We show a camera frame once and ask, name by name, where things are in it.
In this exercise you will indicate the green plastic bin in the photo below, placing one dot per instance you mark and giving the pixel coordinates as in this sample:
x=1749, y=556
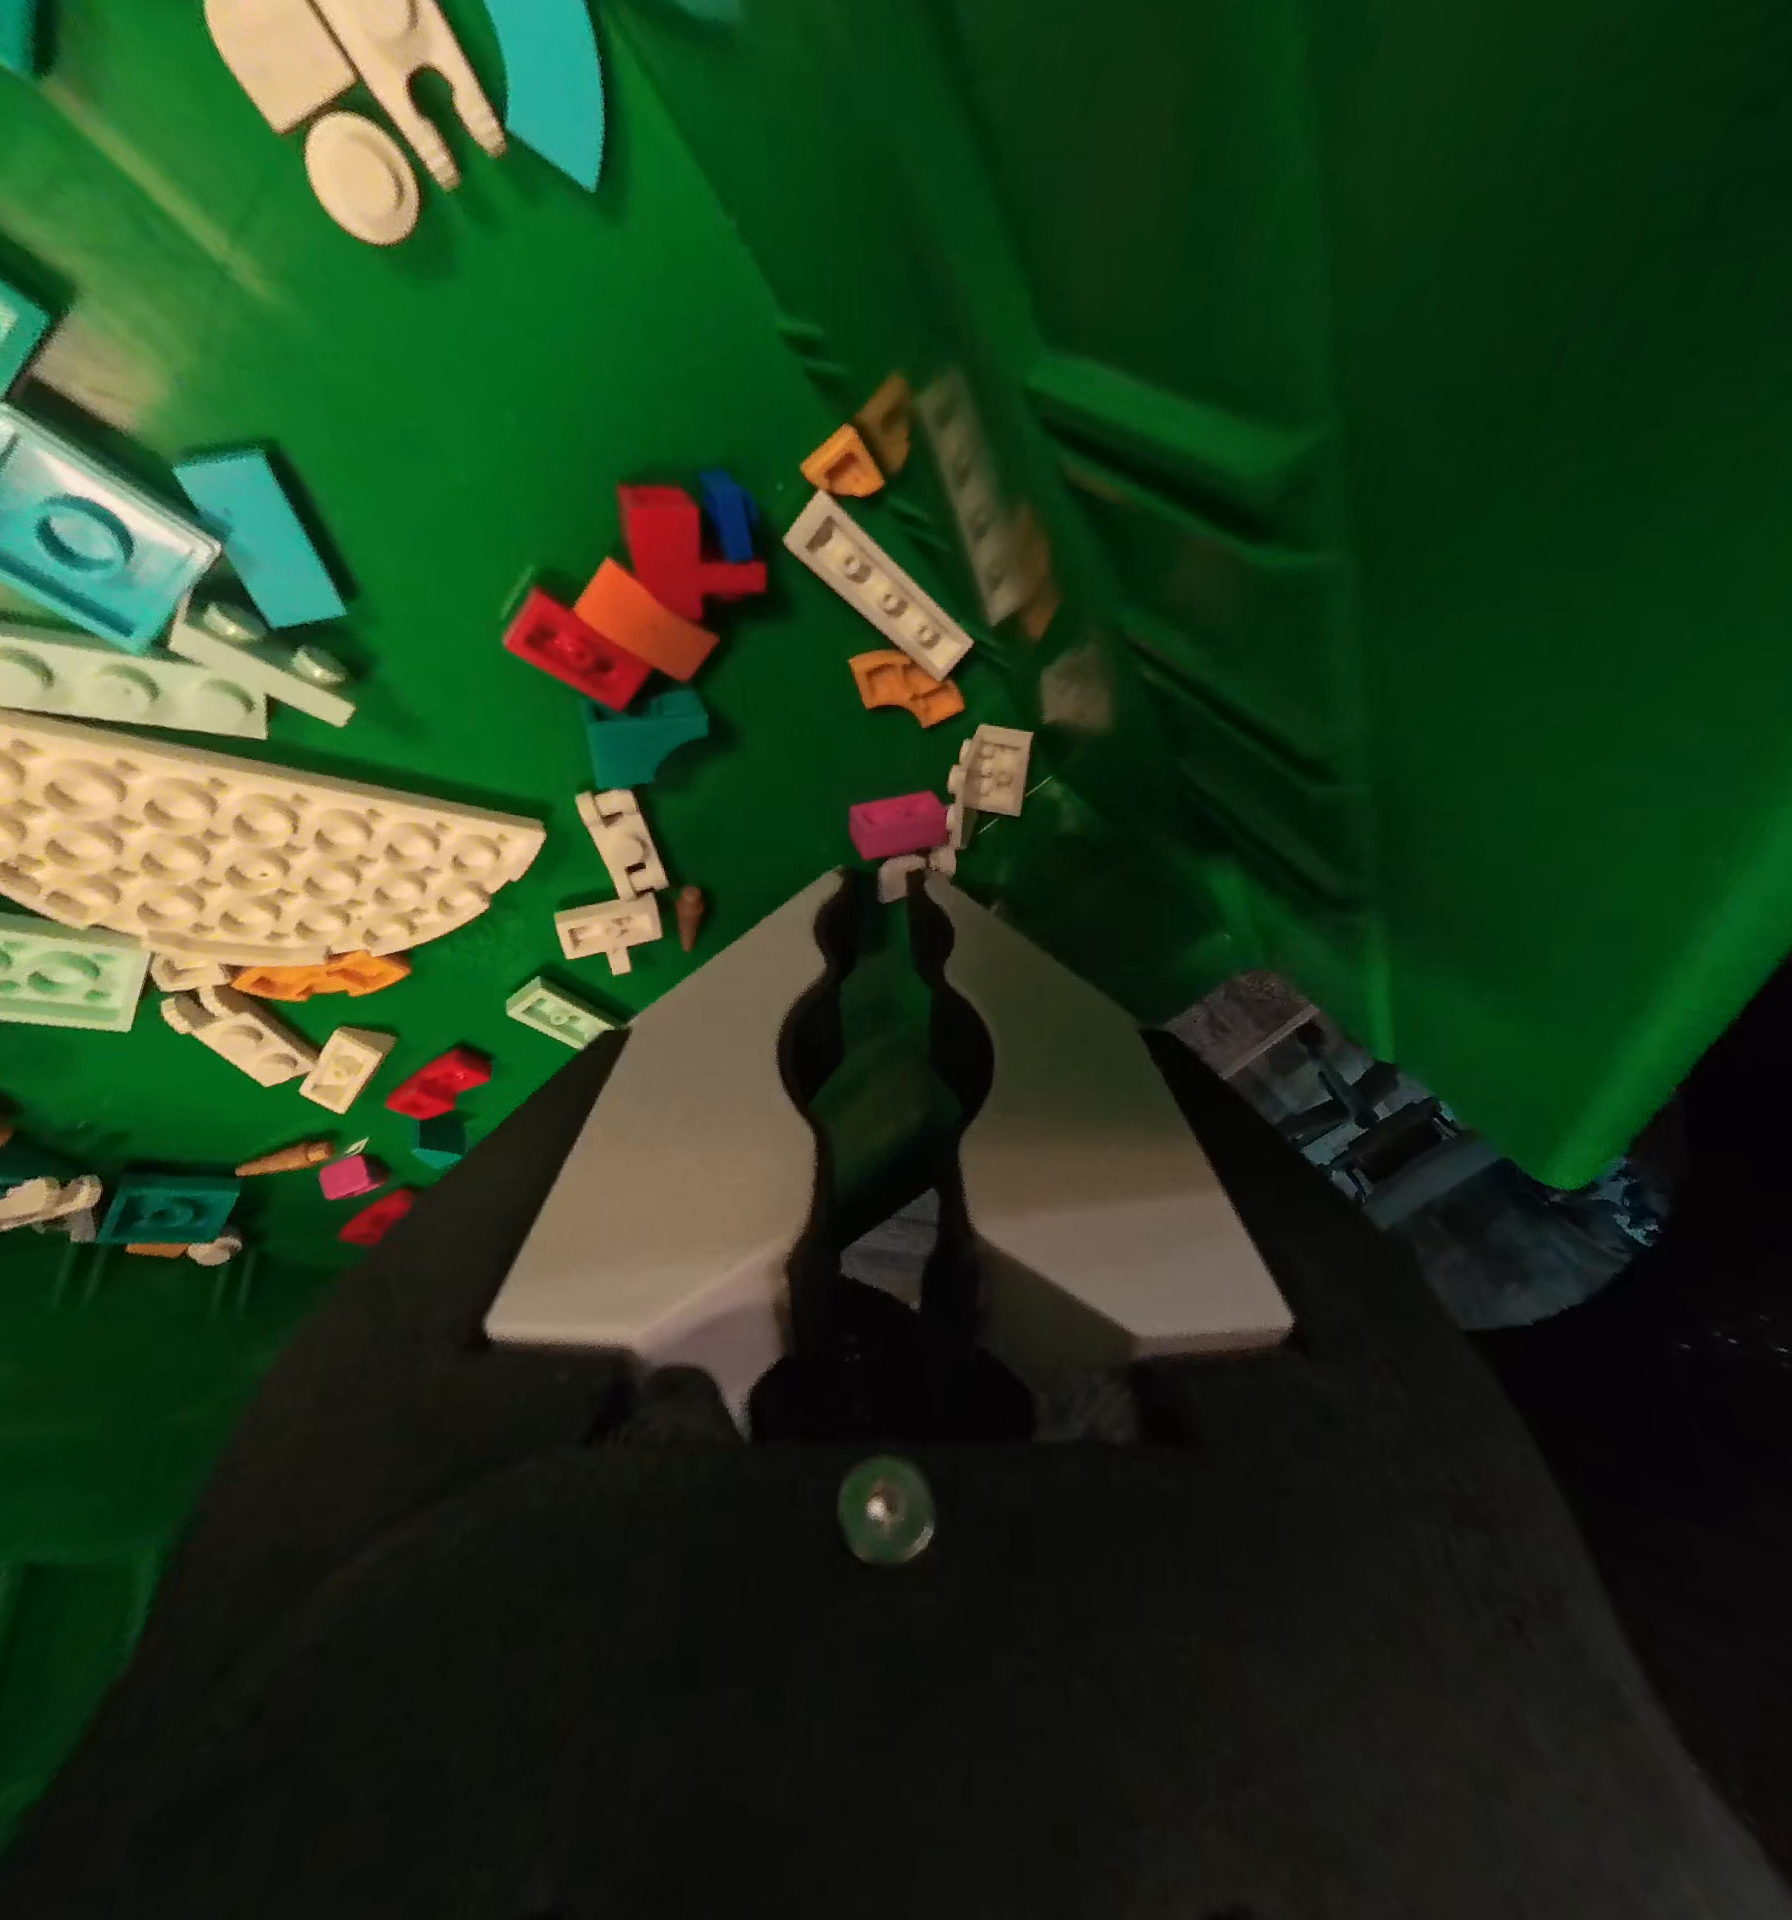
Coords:
x=1287, y=526

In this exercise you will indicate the pile of lego bricks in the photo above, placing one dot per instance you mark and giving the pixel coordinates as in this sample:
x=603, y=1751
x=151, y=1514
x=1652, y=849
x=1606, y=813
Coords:
x=235, y=842

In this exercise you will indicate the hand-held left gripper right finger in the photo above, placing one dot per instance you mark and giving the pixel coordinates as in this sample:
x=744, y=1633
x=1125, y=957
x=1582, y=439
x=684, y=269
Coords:
x=1122, y=1154

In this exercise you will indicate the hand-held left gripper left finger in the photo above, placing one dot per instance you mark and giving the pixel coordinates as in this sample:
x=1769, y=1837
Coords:
x=657, y=1154

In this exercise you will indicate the small white lego piece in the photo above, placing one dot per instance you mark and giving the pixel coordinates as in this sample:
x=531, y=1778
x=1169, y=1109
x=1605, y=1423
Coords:
x=909, y=874

